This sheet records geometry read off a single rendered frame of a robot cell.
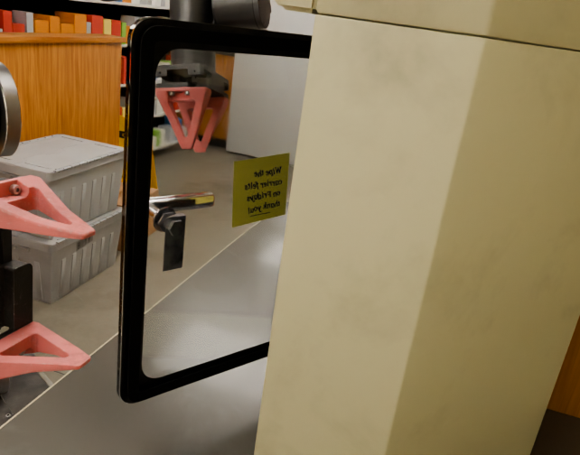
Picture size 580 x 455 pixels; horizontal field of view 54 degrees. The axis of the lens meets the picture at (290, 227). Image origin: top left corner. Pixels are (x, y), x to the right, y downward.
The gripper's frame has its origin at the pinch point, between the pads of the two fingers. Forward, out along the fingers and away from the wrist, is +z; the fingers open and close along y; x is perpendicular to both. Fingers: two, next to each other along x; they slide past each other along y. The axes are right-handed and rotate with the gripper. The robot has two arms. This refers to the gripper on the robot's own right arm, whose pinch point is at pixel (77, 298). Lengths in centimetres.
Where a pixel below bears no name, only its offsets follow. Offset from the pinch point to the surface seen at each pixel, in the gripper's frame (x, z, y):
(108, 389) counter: 23.4, -12.3, -25.1
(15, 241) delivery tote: 166, -155, -79
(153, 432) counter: 19.2, -3.5, -25.5
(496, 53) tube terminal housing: 8.8, 23.7, 19.8
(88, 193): 195, -139, -59
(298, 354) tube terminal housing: 9.4, 14.0, -4.9
